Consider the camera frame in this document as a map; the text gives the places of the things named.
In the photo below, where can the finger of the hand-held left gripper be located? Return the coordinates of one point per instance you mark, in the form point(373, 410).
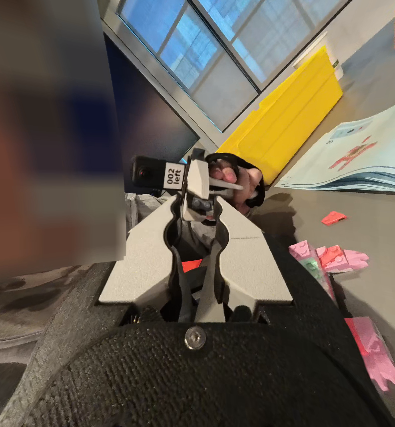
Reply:
point(188, 213)
point(197, 176)

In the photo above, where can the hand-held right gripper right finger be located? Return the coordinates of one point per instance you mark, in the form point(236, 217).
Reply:
point(254, 267)

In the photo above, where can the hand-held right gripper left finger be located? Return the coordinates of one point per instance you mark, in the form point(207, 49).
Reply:
point(144, 267)

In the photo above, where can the small dark grey toy brick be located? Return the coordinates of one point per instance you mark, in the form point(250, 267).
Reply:
point(200, 202)

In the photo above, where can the pink toy brick model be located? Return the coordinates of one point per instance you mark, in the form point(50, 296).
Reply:
point(334, 257)

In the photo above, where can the yellow plastic bin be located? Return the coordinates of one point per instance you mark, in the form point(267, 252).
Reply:
point(284, 126)

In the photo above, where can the person's left hand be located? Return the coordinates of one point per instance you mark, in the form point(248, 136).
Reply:
point(249, 183)

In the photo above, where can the orange red object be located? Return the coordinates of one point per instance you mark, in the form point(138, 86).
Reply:
point(191, 266)

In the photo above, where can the dark monitor screen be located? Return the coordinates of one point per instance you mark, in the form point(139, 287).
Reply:
point(144, 116)

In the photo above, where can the red wedge toy plate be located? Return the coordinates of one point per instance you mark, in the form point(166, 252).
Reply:
point(332, 218)

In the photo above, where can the window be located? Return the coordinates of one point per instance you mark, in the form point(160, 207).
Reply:
point(210, 50)

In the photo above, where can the person's grey hoodie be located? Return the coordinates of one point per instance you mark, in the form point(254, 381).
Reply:
point(17, 300)

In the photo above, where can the open light blue instruction booklet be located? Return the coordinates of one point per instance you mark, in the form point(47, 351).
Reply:
point(367, 156)

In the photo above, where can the white paper cup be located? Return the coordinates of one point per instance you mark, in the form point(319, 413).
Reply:
point(312, 50)

